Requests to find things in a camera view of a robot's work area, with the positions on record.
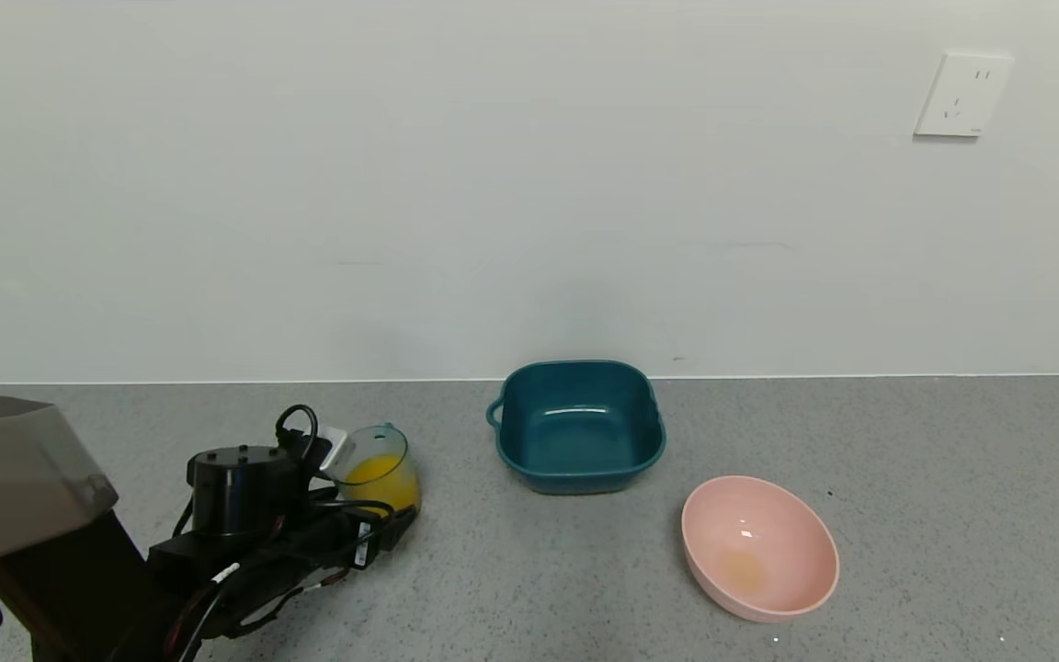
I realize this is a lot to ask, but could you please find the clear cup with orange juice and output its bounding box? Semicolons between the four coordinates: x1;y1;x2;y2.
323;423;422;520

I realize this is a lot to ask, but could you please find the pink plastic bowl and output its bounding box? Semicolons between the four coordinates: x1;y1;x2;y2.
681;474;840;623

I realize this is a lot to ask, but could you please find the orange juice liquid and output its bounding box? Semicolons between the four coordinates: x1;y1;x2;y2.
346;455;420;516

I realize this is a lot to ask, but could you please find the dark teal square basin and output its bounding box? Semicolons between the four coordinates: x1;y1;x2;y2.
486;360;667;496

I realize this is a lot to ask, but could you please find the white wall socket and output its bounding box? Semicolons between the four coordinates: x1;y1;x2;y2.
914;50;1016;139

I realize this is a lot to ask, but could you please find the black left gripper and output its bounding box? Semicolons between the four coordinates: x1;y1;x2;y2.
300;487;417;570

